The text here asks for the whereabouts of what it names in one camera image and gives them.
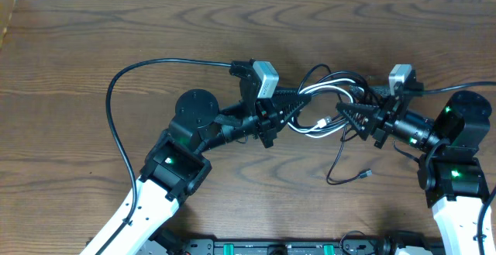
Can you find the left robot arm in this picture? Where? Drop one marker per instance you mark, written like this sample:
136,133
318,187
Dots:
175,167

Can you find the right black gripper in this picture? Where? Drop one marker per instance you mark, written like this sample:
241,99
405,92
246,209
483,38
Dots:
373,113

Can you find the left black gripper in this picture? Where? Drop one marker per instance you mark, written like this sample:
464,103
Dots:
263,117

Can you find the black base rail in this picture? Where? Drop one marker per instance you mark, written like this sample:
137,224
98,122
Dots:
209,246

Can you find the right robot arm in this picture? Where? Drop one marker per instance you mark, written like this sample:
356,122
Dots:
448,170

